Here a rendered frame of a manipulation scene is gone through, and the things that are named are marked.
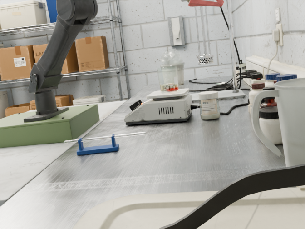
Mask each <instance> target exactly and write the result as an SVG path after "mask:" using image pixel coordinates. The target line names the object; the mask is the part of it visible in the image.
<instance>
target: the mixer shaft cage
mask: <svg viewBox="0 0 305 229"><path fill-rule="evenodd" d="M194 8H195V18H196V28H197V41H198V51H199V55H198V57H197V58H198V62H199V65H204V64H211V63H214V62H213V57H214V55H212V54H211V50H210V39H209V29H208V18H207V7H206V6H205V13H206V24H207V38H208V49H209V54H207V46H206V36H205V26H204V15H203V6H200V14H201V22H202V36H203V46H204V54H203V55H201V53H200V42H199V33H198V23H197V9H196V6H195V7H194Z"/></svg>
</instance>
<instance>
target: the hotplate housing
mask: <svg viewBox="0 0 305 229"><path fill-rule="evenodd" d="M196 108H198V105H192V95H190V94H185V95H184V96H177V97H166V98H155V99H149V100H148V101H146V102H144V103H143V104H141V105H140V106H139V107H137V108H136V109H135V110H133V111H132V112H131V113H129V114H128V115H126V116H125V118H124V121H125V122H126V125H135V124H151V123H166V122H183V121H187V120H188V118H189V117H190V116H191V114H192V111H193V109H196Z"/></svg>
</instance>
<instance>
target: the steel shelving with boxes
mask: <svg viewBox="0 0 305 229"><path fill-rule="evenodd" d="M107 2H108V12H109V16H105V17H104V16H102V17H101V16H100V17H95V18H94V19H91V20H90V23H92V22H94V23H95V22H99V21H102V22H103V21H106V20H109V22H108V23H110V26H111V33H112V41H113V50H114V57H115V64H116V67H115V66H114V67H109V60H108V50H107V43H106V37H105V36H95V37H85V38H81V39H76V44H75V42H73V44H72V46H71V48H70V50H69V52H68V54H67V56H66V59H65V61H64V64H63V67H62V72H61V73H62V74H63V75H69V76H65V77H71V75H72V74H74V76H75V75H76V74H81V73H82V74H84V73H90V72H92V73H94V72H97V71H98V72H100V71H105V70H107V71H109V70H110V71H111V72H116V73H117V79H118V89H119V96H120V101H123V94H122V87H121V80H120V71H121V70H125V76H126V84H127V91H128V99H130V98H131V95H130V87H129V80H128V67H127V62H126V55H125V47H124V40H123V29H122V19H121V15H120V7H119V0H116V5H117V12H118V17H116V16H113V14H112V10H111V2H110V0H107ZM46 3H47V7H48V12H49V18H50V23H49V24H47V16H46V4H45V3H43V2H39V1H35V0H29V1H23V2H16V3H10V4H3V5H0V34H8V33H16V32H24V31H28V30H29V31H31V30H36V29H37V30H41V29H43V28H44V29H48V28H55V24H56V21H57V15H58V13H57V10H56V0H46ZM113 20H115V22H117V20H118V23H119V29H120V37H121V44H122V52H123V61H124V66H119V65H118V56H117V48H116V41H115V34H114V26H113ZM102 22H101V23H97V24H102ZM104 23H106V22H104ZM90 25H93V24H90ZM49 30H53V29H49ZM41 31H45V30H41ZM33 32H38V31H33ZM25 33H28V32H25ZM29 33H31V32H29ZM17 34H21V33H17ZM22 34H23V33H22ZM10 35H13V34H10ZM1 36H6V35H1ZM47 45H48V44H44V45H26V46H15V47H8V48H3V47H4V45H3V44H0V84H1V83H2V82H6V81H9V82H11V81H15V80H17V81H16V82H15V83H17V82H18V81H19V80H25V81H24V82H26V80H28V79H30V72H31V70H32V68H33V65H34V63H37V62H38V60H39V59H40V58H41V56H42V55H43V53H44V51H45V49H46V47H47ZM120 69H121V70H120ZM112 70H116V71H112ZM103 73H108V72H103ZM94 74H97V73H94ZM98 74H100V73H98ZM85 75H88V74H85ZM76 76H80V75H76ZM62 78H63V77H62ZM28 81H29V80H28ZM9 82H8V83H6V84H9ZM20 82H22V81H20ZM12 83H14V82H12ZM3 84H5V83H3ZM55 100H56V105H57V107H65V106H74V105H87V104H96V103H106V95H94V96H84V97H79V98H77V99H74V98H73V95H71V94H68V95H62V94H60V95H55ZM30 110H36V105H35V100H33V101H30V103H24V104H19V105H13V106H10V107H9V103H8V96H7V91H0V119H2V118H5V117H7V116H10V115H13V114H17V113H25V112H27V111H30Z"/></svg>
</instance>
